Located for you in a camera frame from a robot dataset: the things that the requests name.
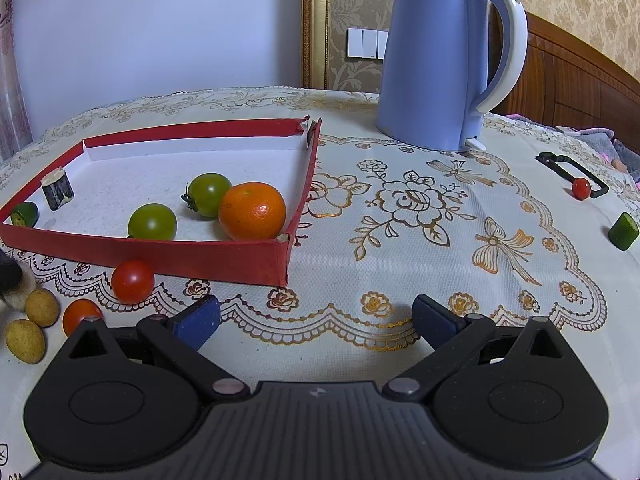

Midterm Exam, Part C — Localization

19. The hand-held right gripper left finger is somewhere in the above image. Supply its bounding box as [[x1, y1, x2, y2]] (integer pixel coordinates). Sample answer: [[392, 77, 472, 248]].
[[62, 295, 251, 403]]

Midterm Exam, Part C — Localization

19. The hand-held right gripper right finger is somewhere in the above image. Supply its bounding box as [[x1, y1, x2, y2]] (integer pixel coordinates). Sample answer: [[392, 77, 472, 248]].
[[382, 294, 571, 402]]

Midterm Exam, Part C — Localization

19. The red cardboard tray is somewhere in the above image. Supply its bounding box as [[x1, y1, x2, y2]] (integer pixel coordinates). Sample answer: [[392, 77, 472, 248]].
[[0, 116, 323, 288]]

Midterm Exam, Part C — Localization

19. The green tomato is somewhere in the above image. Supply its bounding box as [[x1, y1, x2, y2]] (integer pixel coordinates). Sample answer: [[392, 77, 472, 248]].
[[181, 172, 233, 219], [127, 203, 178, 241]]

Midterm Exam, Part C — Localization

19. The orange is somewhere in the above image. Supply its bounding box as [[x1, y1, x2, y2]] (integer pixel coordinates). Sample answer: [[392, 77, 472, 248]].
[[218, 182, 287, 242]]

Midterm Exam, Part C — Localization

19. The green cucumber piece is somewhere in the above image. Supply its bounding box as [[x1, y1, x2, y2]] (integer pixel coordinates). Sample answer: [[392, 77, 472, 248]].
[[10, 202, 40, 227], [608, 212, 640, 252]]

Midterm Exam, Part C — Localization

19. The white lace tablecloth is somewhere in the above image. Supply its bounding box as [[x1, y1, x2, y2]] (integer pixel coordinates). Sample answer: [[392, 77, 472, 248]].
[[0, 86, 640, 480]]

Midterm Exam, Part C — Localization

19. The longan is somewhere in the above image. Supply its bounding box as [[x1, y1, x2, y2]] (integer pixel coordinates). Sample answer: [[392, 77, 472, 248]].
[[5, 319, 46, 364], [25, 288, 61, 327]]

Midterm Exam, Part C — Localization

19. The grey blanket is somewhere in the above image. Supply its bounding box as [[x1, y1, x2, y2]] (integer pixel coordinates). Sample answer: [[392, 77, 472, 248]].
[[505, 112, 640, 181]]

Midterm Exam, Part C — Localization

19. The blue electric kettle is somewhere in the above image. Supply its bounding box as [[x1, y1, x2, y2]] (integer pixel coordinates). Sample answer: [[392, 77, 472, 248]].
[[375, 0, 528, 153]]

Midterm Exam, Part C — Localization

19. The wooden bed headboard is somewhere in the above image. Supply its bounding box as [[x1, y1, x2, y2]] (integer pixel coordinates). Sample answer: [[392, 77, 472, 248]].
[[487, 10, 640, 128]]

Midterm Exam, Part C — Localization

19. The patterned curtain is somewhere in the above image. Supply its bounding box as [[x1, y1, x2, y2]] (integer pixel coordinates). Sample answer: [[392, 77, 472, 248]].
[[0, 0, 33, 166]]

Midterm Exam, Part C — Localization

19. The black plastic frame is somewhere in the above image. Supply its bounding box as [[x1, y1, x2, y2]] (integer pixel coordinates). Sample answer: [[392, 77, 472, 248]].
[[535, 151, 610, 200]]

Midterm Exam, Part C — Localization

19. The white light switch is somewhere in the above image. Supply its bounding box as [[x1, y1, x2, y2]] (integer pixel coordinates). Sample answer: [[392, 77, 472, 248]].
[[346, 28, 390, 59]]

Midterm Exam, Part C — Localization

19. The gold wall frame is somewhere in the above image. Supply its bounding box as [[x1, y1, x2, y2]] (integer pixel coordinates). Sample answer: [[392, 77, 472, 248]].
[[301, 0, 332, 91]]

